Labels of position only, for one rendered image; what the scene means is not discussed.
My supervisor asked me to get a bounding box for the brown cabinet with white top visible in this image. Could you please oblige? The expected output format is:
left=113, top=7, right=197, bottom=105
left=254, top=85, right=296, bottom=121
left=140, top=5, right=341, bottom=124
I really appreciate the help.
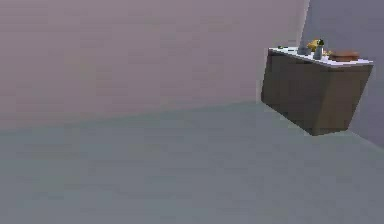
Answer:
left=260, top=46, right=375, bottom=137

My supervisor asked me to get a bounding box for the yellow round object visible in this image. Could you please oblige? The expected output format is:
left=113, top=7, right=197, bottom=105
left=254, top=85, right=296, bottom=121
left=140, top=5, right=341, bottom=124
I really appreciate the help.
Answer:
left=306, top=38, right=321, bottom=53

